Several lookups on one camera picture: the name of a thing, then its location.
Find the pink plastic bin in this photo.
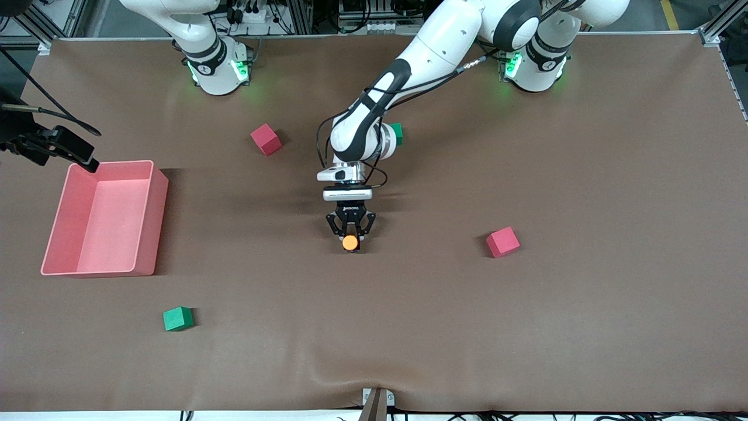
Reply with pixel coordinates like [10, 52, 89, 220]
[40, 160, 169, 277]

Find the brown table mat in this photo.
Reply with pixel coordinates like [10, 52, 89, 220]
[0, 32, 748, 413]

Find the pink foam cube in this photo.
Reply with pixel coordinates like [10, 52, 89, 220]
[486, 226, 521, 259]
[250, 123, 283, 157]

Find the white terminal block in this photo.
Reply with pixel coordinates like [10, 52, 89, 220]
[363, 20, 425, 34]

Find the white power strip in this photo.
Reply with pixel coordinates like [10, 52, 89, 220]
[225, 5, 275, 25]

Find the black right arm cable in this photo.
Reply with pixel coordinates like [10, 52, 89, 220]
[0, 47, 101, 136]

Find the aluminium frame profile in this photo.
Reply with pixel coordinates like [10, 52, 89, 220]
[285, 0, 319, 36]
[0, 0, 88, 54]
[698, 0, 748, 123]

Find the grey metal table bracket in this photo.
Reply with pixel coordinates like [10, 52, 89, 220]
[362, 387, 396, 421]

